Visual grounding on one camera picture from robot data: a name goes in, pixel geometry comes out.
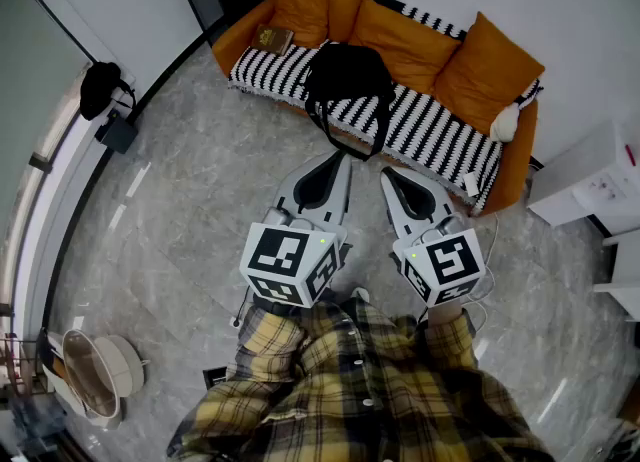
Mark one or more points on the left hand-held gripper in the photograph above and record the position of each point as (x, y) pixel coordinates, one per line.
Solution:
(280, 255)

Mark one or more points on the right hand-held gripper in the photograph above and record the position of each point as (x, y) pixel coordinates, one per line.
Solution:
(450, 260)

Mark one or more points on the orange sofa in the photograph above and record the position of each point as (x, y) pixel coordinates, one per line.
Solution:
(517, 165)

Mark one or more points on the black bag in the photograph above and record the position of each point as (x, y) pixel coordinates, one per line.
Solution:
(347, 72)
(100, 90)

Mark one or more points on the person's left forearm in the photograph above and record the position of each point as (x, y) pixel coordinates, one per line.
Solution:
(270, 345)

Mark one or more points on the person's right forearm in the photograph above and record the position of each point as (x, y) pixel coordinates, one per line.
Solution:
(450, 340)

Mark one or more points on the white charger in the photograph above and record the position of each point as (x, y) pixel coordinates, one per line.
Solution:
(471, 184)

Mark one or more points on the person's white shoe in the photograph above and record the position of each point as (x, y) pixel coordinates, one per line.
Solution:
(361, 294)

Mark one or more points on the white plush pillow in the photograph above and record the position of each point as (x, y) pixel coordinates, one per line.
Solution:
(505, 122)

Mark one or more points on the black white patterned blanket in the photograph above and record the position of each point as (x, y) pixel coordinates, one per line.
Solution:
(275, 70)

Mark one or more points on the large square orange cushion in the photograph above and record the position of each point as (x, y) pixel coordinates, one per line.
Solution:
(302, 5)
(485, 75)

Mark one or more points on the brown book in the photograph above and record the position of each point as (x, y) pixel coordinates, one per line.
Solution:
(271, 39)

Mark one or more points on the white side table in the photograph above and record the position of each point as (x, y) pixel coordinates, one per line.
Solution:
(580, 180)

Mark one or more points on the long orange cushion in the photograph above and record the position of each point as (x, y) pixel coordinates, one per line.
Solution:
(400, 42)

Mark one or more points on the small orange cushion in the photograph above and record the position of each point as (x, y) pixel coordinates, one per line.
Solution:
(344, 12)

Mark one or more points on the yellow plaid shirt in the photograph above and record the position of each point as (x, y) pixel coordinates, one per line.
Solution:
(360, 400)

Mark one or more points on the black box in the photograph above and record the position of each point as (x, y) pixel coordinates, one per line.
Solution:
(119, 134)

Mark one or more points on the small black device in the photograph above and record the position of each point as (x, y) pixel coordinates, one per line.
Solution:
(215, 377)

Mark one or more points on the red pen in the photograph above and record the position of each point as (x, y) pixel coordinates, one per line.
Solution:
(630, 155)

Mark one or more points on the metal shelf rack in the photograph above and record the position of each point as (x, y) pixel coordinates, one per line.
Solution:
(20, 380)

